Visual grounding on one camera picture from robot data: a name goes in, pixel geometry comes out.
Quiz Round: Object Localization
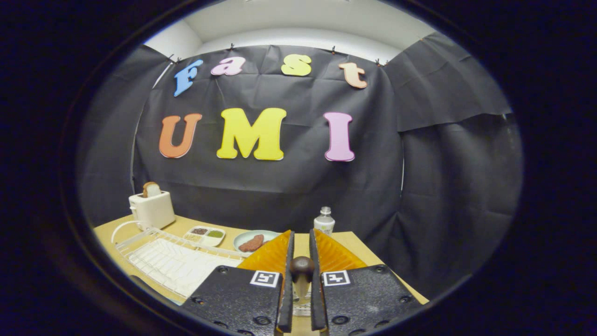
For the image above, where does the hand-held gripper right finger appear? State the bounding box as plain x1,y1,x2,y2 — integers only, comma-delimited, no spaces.
309,229,423,334

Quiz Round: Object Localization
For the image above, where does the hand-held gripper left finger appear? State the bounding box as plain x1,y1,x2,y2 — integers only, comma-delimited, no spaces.
180,230,295,334

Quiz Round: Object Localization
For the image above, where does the metal wire basket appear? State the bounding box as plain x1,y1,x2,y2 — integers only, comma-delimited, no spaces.
293,286,312,318

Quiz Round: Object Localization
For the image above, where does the wooden handled spoon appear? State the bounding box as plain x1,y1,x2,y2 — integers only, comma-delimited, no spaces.
290,256,315,299

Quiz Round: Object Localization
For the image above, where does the white wire dish rack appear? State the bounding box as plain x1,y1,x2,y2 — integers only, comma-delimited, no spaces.
111,220,248,299

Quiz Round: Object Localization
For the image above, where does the small plate with food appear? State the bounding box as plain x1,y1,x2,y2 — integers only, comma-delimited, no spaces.
233,230,280,253

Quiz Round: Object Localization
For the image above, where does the white divided condiment dish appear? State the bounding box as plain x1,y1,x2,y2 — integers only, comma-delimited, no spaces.
183,226,226,247

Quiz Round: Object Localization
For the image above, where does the green drink bottle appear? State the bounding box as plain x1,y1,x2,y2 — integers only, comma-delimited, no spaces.
313,207,335,236

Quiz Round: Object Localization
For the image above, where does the white toaster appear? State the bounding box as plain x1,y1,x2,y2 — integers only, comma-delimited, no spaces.
129,190,176,230

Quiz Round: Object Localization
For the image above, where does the black backdrop cloth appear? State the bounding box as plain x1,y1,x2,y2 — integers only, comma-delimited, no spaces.
77,32,523,299

